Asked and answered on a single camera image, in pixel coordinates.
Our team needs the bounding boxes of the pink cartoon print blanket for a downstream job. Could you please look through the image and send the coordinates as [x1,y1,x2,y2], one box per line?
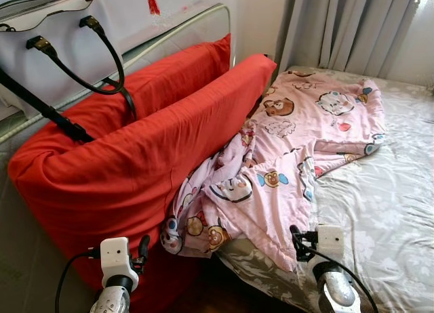
[161,69,387,272]

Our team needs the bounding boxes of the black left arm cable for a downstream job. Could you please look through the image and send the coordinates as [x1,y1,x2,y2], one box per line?
[56,249,102,313]

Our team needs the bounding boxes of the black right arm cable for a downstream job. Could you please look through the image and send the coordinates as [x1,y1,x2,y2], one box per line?
[298,249,380,313]

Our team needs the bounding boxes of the bed with grey floral sheet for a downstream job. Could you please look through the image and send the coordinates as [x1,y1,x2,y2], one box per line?
[217,68,434,313]

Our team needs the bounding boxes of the grey pleated curtain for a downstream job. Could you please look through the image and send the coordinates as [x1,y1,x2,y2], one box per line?
[279,0,434,74]

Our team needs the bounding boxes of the white handbag black handles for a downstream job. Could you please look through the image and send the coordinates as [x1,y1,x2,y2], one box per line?
[0,0,138,144]

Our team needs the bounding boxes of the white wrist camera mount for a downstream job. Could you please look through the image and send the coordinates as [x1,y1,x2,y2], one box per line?
[100,237,131,280]
[316,225,345,262]

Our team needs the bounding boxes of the red hanging tassel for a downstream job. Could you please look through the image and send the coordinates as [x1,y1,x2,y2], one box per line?
[144,0,162,16]

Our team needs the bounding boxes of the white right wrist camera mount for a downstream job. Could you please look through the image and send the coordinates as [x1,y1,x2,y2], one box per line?
[316,225,345,262]

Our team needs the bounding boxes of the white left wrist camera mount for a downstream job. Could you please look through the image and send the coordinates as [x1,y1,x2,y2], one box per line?
[100,237,131,280]

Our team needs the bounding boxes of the long red cushion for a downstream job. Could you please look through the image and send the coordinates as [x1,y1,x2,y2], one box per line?
[64,34,233,142]
[7,54,278,313]

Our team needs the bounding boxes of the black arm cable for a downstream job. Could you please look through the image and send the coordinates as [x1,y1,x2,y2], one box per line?
[298,249,380,313]
[56,249,102,313]

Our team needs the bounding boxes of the silver rimmed headboard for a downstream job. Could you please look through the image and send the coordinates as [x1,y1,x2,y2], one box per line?
[0,3,233,148]

